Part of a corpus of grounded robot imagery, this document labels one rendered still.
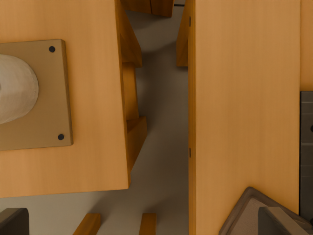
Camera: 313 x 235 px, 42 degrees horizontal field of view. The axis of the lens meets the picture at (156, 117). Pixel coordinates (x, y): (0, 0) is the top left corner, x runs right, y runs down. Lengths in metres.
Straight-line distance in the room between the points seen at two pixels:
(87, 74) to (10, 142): 0.15
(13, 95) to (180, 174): 1.03
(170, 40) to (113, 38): 0.86
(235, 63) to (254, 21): 0.06
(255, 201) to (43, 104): 0.32
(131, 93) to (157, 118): 0.26
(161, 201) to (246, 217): 0.96
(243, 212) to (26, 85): 0.32
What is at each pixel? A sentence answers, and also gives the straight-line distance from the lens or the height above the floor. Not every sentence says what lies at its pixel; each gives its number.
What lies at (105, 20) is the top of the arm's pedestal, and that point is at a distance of 0.61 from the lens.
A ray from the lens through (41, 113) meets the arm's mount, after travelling 0.60.
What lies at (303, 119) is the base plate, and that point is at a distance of 0.58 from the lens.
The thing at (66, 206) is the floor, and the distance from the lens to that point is 1.53.
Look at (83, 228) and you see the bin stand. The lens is 1.35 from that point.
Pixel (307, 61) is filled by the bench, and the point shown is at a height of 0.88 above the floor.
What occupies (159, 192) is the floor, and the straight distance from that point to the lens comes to 1.48.
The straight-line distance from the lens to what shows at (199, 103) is 0.55.
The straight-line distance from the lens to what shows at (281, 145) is 0.57.
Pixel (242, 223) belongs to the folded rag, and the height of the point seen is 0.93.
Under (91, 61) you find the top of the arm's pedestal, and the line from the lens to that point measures 0.61.
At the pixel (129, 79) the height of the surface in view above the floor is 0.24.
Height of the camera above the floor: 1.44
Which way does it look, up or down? 87 degrees down
